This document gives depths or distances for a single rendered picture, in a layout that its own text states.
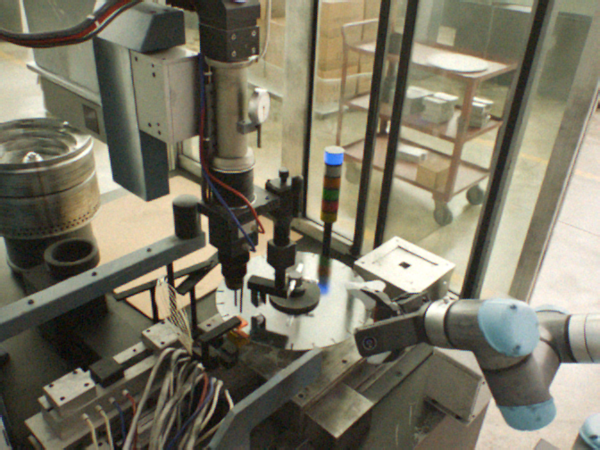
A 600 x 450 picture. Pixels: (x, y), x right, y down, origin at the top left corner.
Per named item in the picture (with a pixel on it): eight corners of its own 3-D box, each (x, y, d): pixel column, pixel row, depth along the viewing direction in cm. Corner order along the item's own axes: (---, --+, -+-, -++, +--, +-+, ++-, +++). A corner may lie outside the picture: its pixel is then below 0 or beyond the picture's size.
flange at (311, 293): (313, 316, 114) (314, 306, 113) (261, 304, 116) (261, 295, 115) (326, 285, 123) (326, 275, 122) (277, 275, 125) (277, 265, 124)
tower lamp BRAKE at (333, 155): (332, 155, 138) (333, 144, 136) (346, 162, 135) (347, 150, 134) (320, 161, 135) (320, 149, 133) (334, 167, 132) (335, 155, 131)
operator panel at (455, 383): (484, 337, 141) (497, 289, 133) (526, 361, 135) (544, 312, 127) (421, 398, 123) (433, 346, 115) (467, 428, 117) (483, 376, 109)
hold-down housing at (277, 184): (285, 255, 110) (288, 160, 99) (299, 267, 107) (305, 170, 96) (261, 264, 107) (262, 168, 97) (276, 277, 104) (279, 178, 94)
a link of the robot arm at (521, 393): (572, 388, 85) (545, 324, 83) (551, 438, 77) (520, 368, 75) (521, 389, 90) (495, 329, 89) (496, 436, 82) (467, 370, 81)
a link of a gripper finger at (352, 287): (363, 276, 106) (398, 304, 100) (339, 287, 103) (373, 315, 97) (366, 263, 105) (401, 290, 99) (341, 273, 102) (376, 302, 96)
